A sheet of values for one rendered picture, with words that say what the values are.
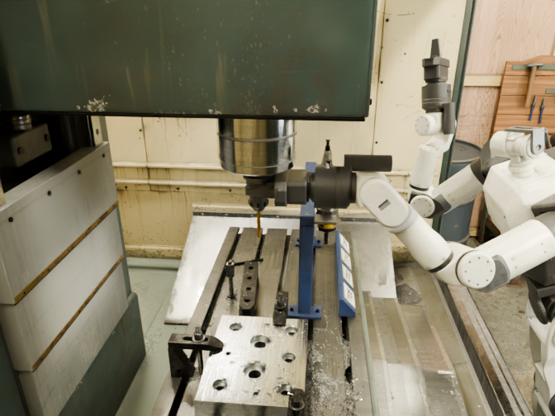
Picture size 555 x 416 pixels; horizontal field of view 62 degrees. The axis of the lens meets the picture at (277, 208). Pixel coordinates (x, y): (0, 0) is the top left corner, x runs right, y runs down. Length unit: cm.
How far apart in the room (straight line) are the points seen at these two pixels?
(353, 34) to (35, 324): 81
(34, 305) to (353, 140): 138
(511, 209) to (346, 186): 50
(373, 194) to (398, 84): 108
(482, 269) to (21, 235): 89
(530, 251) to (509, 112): 271
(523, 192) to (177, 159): 140
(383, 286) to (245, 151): 117
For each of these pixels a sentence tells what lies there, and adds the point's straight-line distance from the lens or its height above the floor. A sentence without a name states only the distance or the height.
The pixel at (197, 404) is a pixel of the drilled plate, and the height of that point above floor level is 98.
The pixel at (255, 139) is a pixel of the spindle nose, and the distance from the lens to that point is 86.
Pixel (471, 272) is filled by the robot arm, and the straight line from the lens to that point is 101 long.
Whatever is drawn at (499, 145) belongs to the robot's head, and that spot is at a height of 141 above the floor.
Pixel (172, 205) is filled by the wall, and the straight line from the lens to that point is 219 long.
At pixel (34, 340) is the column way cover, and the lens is 108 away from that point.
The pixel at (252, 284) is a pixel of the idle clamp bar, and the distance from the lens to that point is 142.
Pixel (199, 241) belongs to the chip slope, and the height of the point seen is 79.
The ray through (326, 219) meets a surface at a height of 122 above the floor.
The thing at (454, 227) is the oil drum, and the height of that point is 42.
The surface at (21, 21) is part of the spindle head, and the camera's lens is 91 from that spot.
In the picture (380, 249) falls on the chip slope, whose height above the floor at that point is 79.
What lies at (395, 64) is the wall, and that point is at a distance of 193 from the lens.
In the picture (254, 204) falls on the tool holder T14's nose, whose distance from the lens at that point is 97.
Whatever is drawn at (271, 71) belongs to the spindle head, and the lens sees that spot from 78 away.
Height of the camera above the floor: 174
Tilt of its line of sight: 24 degrees down
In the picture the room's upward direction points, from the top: straight up
